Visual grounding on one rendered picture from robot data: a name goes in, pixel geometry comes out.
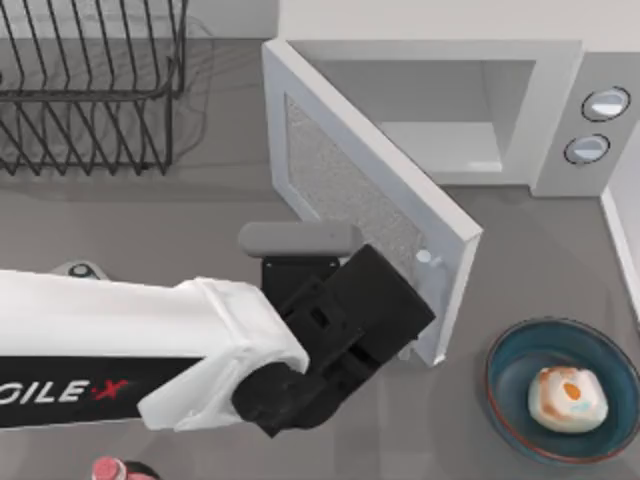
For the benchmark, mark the white microwave door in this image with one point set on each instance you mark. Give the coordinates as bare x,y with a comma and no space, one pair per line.
350,150

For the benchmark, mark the blue bowl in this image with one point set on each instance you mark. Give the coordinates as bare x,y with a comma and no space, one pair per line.
510,400

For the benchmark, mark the white toasted bread bun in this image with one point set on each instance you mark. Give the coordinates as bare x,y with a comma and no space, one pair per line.
567,400

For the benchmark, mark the pale microwave oven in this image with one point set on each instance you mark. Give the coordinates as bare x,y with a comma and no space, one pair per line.
555,115

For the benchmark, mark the small microwave knob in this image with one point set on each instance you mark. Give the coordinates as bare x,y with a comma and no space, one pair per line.
587,149

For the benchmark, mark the large microwave knob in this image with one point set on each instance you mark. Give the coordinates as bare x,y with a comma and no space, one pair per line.
606,103

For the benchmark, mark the dark bottle with red cap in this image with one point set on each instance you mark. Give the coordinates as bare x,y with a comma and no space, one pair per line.
112,469

